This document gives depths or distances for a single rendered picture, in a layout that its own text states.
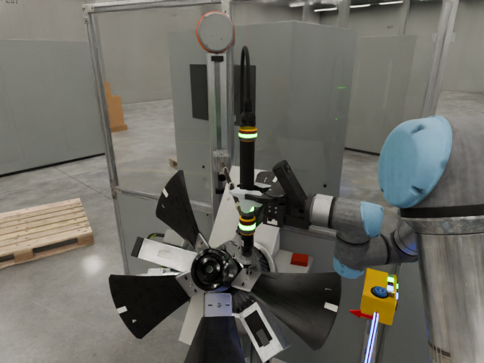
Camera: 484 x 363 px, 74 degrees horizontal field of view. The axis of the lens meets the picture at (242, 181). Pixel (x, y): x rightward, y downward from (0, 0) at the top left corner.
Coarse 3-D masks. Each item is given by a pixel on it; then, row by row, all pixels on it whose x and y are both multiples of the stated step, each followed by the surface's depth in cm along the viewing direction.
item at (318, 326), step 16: (272, 272) 95; (336, 272) 90; (256, 288) 88; (272, 288) 88; (288, 288) 88; (304, 288) 87; (320, 288) 87; (336, 288) 86; (272, 304) 84; (288, 304) 83; (304, 304) 83; (320, 304) 82; (336, 304) 82; (288, 320) 80; (304, 320) 80; (320, 320) 79; (304, 336) 77; (320, 336) 77
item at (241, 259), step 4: (240, 236) 90; (240, 240) 91; (240, 244) 91; (240, 248) 92; (236, 252) 90; (240, 252) 90; (256, 252) 90; (236, 256) 88; (240, 256) 88; (244, 256) 88; (252, 256) 88; (256, 256) 88; (236, 260) 88; (240, 260) 87; (244, 260) 86; (248, 260) 86; (252, 260) 87; (256, 260) 87
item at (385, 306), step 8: (368, 272) 113; (376, 272) 113; (384, 272) 113; (368, 280) 109; (376, 280) 109; (384, 280) 109; (368, 288) 105; (368, 296) 102; (376, 296) 102; (368, 304) 103; (376, 304) 102; (384, 304) 100; (392, 304) 99; (368, 312) 104; (384, 312) 101; (392, 312) 100; (384, 320) 102; (392, 320) 101
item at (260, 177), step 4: (260, 172) 108; (264, 172) 106; (268, 172) 104; (272, 172) 102; (256, 176) 109; (260, 176) 107; (264, 176) 105; (272, 176) 101; (256, 180) 108; (260, 180) 106; (268, 180) 102; (272, 180) 100; (280, 184) 96; (256, 208) 97; (260, 208) 96; (256, 212) 96; (260, 212) 94; (256, 216) 95; (260, 216) 93; (256, 220) 93; (260, 220) 92; (256, 224) 92; (236, 232) 101
